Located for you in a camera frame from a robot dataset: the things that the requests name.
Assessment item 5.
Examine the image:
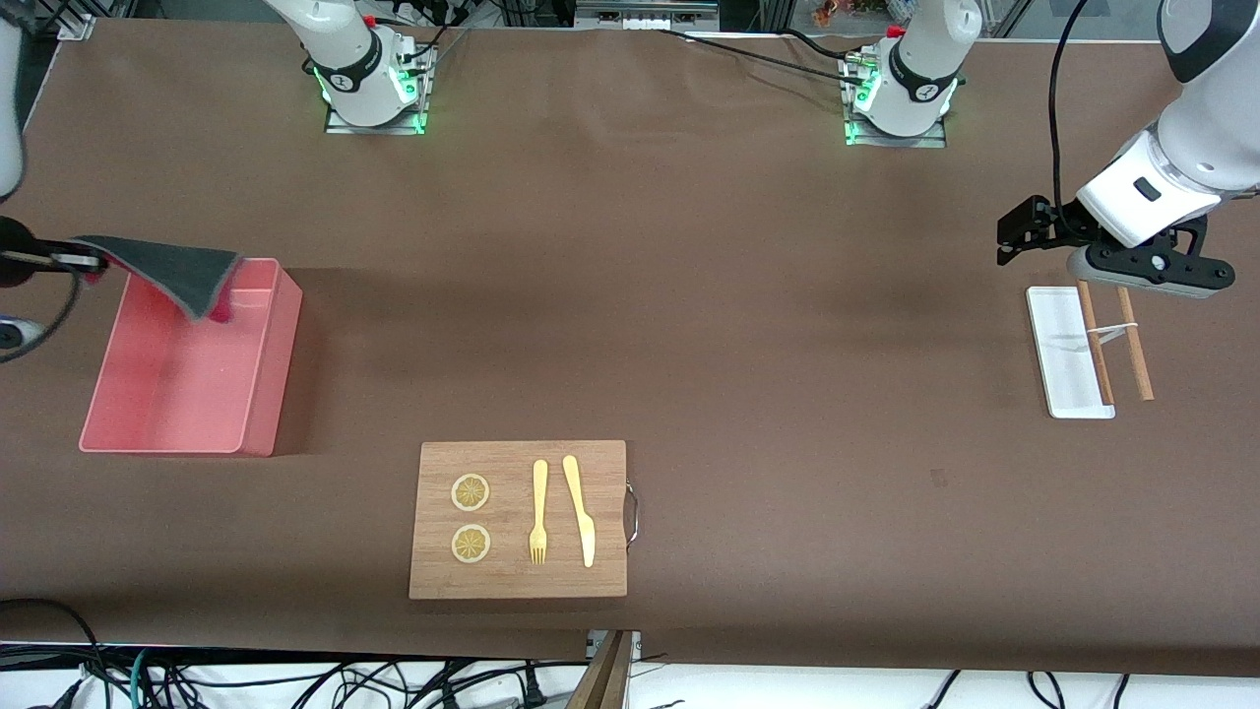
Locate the yellow plastic fork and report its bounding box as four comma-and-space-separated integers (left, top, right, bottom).
529, 459, 549, 566

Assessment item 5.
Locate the orange plastic item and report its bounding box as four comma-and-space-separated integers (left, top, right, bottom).
812, 0, 887, 26

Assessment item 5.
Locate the short black table cable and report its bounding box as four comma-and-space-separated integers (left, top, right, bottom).
783, 28, 867, 62

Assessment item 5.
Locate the yellow plastic knife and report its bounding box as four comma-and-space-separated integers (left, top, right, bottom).
562, 454, 597, 569

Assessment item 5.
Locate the grey cloth with red underside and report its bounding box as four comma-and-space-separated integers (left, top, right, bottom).
72, 234, 244, 324

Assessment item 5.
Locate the pink plastic bin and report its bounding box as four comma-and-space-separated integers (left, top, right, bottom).
79, 257, 304, 458

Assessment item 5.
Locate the white rectangular tray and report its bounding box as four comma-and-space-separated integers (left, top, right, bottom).
1026, 286, 1117, 420

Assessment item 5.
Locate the thick black cable loop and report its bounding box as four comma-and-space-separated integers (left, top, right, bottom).
0, 597, 107, 690

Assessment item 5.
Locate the wooden cutting board with handle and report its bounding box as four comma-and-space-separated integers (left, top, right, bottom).
409, 440, 641, 601

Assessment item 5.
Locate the grey metal device box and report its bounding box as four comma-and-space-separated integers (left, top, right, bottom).
574, 0, 722, 31

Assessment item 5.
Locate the long black table cable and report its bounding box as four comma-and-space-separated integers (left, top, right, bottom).
645, 27, 877, 88

